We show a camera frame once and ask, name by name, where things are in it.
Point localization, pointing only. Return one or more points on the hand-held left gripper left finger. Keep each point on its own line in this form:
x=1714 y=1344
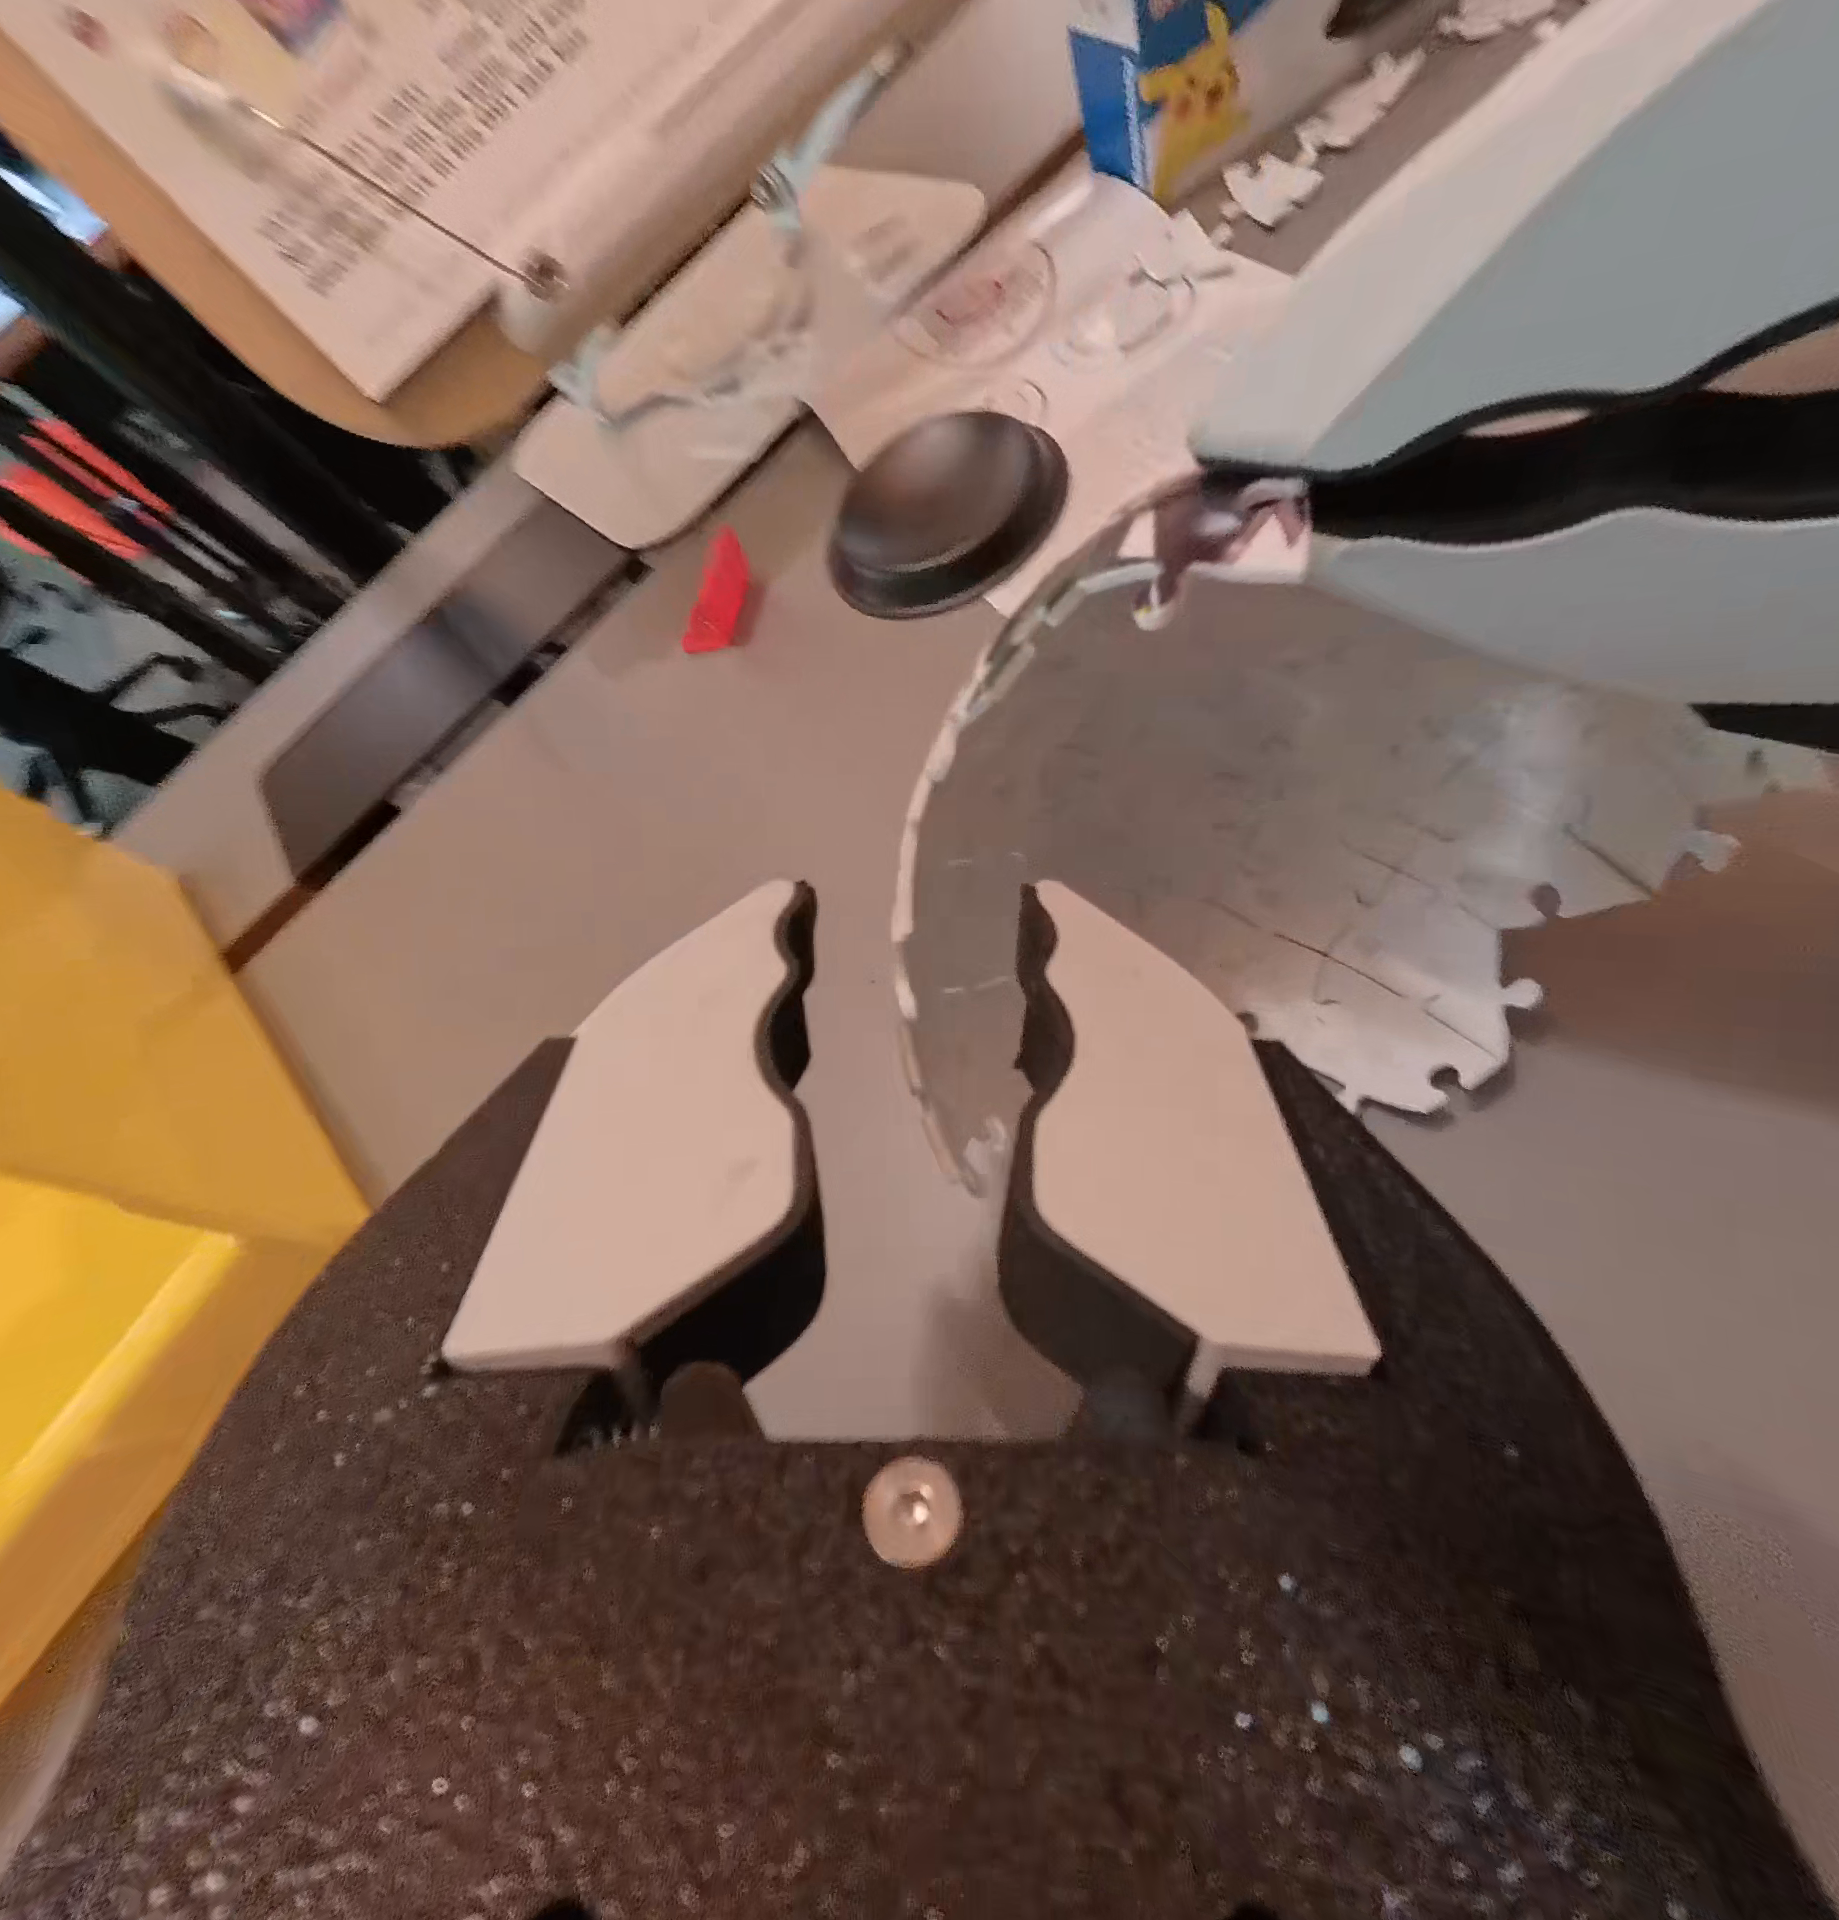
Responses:
x=652 y=1183

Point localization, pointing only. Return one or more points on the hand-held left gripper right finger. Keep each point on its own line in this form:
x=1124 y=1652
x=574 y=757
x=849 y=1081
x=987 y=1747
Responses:
x=1190 y=1183

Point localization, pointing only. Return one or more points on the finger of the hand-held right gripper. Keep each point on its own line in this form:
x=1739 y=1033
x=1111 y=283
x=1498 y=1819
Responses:
x=1610 y=601
x=1580 y=226

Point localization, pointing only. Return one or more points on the puzzle pieces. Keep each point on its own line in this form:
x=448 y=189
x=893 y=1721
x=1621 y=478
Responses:
x=1309 y=148

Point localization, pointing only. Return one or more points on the partly built puzzle ball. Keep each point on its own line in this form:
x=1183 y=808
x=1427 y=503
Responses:
x=1309 y=812

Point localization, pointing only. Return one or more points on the blue puzzle box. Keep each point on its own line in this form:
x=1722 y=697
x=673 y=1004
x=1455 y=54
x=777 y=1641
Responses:
x=1164 y=90

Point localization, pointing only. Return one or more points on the black round ball stand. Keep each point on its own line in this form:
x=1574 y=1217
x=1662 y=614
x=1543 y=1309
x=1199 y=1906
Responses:
x=950 y=503

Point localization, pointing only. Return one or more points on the folded paper instruction leaflet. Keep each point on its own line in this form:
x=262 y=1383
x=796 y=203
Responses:
x=1118 y=304

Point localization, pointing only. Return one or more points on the yellow plastic bin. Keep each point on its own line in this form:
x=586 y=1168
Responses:
x=98 y=1202

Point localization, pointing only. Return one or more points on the small red plastic block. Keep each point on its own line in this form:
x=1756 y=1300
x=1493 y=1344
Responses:
x=716 y=591

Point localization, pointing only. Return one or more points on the white stand base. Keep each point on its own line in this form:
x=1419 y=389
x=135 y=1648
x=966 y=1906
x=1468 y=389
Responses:
x=709 y=405

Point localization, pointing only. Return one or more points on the instruction sheet on board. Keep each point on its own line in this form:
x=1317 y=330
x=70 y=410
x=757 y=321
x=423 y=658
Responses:
x=408 y=405

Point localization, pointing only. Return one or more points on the clear acrylic holder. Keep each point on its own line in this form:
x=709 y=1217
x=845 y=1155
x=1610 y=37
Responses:
x=722 y=361

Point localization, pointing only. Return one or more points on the printed instruction sheet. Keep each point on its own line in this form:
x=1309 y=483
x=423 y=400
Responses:
x=408 y=168

